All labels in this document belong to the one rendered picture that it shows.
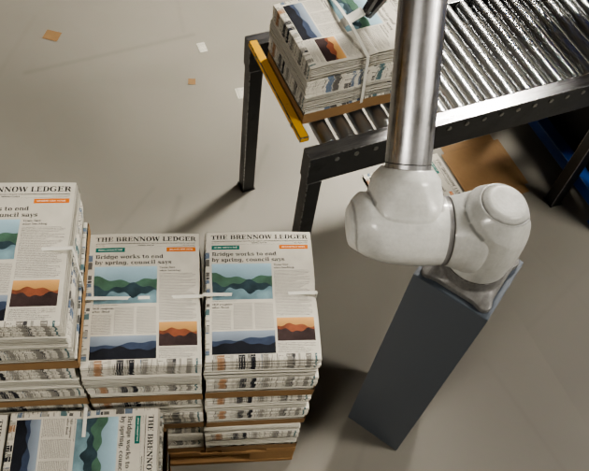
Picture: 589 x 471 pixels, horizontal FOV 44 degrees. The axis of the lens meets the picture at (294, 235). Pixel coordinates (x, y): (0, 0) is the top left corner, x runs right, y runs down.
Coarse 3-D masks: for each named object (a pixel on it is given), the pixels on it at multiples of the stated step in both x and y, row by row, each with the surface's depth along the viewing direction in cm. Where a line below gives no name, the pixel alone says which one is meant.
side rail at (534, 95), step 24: (504, 96) 235; (528, 96) 236; (552, 96) 238; (576, 96) 245; (456, 120) 228; (480, 120) 232; (504, 120) 239; (528, 120) 245; (336, 144) 218; (360, 144) 219; (384, 144) 222; (312, 168) 217; (336, 168) 222; (360, 168) 228
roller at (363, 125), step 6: (348, 114) 228; (354, 114) 226; (360, 114) 225; (354, 120) 225; (360, 120) 224; (366, 120) 225; (354, 126) 225; (360, 126) 223; (366, 126) 223; (360, 132) 223
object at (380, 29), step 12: (348, 0) 218; (360, 0) 219; (396, 0) 221; (384, 12) 217; (396, 12) 218; (372, 24) 213; (384, 24) 214; (372, 36) 211; (384, 36) 211; (384, 48) 208; (384, 60) 211; (384, 72) 216; (372, 84) 217; (384, 84) 220
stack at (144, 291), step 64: (128, 256) 187; (192, 256) 189; (256, 256) 190; (128, 320) 177; (192, 320) 179; (256, 320) 180; (0, 384) 172; (64, 384) 175; (128, 384) 178; (192, 384) 183; (256, 384) 186
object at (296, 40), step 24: (312, 0) 217; (288, 24) 210; (312, 24) 211; (336, 24) 212; (288, 48) 213; (312, 48) 206; (336, 48) 207; (288, 72) 218; (312, 72) 203; (336, 72) 207; (312, 96) 211; (336, 96) 215
